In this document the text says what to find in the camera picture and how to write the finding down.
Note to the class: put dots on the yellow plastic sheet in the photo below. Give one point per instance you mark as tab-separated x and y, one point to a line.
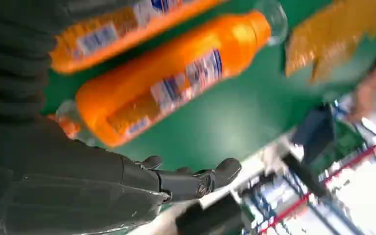
334	35

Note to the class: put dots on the person's right hand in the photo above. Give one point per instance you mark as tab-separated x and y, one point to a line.
366	94

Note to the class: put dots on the green table mat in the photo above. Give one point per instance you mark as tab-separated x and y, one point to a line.
233	123

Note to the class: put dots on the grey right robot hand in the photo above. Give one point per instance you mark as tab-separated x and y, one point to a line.
61	188

